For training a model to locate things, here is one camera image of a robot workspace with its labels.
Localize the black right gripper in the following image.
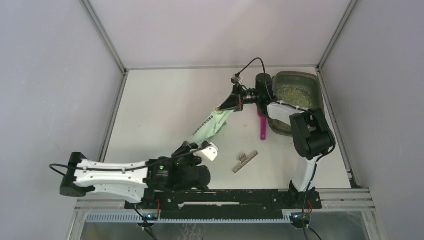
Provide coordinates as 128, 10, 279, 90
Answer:
219, 83, 263, 112

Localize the green cat litter bag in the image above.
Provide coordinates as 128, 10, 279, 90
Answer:
187, 107, 234, 145

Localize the magenta plastic scoop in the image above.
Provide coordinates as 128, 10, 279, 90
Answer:
257, 111, 267, 141

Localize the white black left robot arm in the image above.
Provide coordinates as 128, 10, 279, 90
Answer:
59, 141, 219, 209

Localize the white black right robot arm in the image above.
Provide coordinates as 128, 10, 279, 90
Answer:
218, 73, 336, 208

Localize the green litter in box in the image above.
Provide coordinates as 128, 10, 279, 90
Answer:
275, 84, 313, 109

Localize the dark grey litter box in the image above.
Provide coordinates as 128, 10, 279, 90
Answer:
267, 71, 326, 137

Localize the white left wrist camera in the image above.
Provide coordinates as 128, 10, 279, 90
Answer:
197, 141, 219, 162

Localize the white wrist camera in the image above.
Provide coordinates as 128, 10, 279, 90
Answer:
197, 141, 219, 162
230, 74, 243, 86

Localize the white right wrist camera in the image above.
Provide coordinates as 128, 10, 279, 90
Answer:
230, 74, 243, 86

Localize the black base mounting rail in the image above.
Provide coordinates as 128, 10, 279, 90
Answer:
124, 186, 323, 217

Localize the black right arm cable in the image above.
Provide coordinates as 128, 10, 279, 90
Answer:
236, 57, 337, 240

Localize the white slotted cable duct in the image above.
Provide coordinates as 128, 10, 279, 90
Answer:
86, 211, 332, 224

